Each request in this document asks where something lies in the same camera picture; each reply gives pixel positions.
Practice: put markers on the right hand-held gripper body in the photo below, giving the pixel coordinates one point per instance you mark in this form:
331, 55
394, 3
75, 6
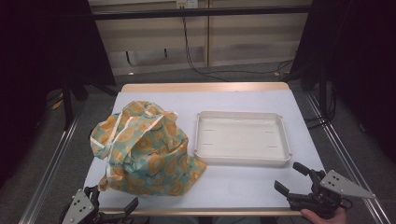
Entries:
330, 193

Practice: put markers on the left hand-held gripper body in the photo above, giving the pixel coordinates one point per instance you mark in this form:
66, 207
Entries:
79, 208

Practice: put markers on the fruit print fabric bag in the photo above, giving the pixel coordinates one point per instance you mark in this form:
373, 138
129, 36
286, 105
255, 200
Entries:
149, 149

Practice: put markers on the white plastic tray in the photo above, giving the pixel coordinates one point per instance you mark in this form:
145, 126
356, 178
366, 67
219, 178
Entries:
239, 137

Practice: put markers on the person's right hand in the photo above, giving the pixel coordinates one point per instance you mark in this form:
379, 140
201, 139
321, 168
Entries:
323, 219

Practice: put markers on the white table mat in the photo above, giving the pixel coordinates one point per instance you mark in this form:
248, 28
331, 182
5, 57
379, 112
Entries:
249, 186

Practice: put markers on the black metal stand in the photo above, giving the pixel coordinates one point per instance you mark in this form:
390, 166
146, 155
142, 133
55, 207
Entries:
69, 102

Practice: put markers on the dark curtain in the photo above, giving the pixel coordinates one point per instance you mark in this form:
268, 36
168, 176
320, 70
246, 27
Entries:
37, 62
358, 62

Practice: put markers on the black horizontal bar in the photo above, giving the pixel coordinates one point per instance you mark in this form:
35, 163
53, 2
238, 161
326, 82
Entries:
202, 12

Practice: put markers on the aluminium floor rail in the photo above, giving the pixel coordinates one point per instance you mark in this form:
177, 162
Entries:
46, 177
348, 161

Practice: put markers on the white wall socket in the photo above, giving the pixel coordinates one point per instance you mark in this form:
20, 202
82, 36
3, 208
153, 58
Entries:
186, 3

